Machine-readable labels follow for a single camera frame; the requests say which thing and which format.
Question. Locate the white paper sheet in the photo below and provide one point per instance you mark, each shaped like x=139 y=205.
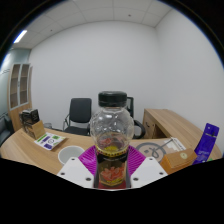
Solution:
x=178 y=143

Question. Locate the purple standing card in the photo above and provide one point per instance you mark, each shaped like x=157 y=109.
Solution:
x=206 y=143

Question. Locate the white green purple leaflet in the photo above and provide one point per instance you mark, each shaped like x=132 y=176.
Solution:
x=50 y=141

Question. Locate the white mug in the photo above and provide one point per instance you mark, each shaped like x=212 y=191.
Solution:
x=68 y=154

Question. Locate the orange-brown wooden box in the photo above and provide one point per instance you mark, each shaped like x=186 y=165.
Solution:
x=178 y=161

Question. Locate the wooden shelf cabinet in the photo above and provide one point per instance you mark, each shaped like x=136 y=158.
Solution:
x=20 y=115

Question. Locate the black armchair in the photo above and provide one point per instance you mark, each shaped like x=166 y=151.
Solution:
x=4 y=131

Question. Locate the wooden side desk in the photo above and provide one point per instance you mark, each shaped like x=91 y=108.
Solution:
x=170 y=121

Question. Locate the black mesh office chair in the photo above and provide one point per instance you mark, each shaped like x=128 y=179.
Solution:
x=138 y=128

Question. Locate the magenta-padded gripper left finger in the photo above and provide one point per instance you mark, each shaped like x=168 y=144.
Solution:
x=76 y=171

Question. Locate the stack of dark cardboard boxes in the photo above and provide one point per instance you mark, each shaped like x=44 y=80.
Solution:
x=31 y=121

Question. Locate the sheet with grey circle print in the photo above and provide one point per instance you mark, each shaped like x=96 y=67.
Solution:
x=146 y=148

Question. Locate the clear bottle with dark label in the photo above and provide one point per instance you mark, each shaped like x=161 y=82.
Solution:
x=111 y=166

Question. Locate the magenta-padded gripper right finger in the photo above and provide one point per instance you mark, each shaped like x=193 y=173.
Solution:
x=146 y=171

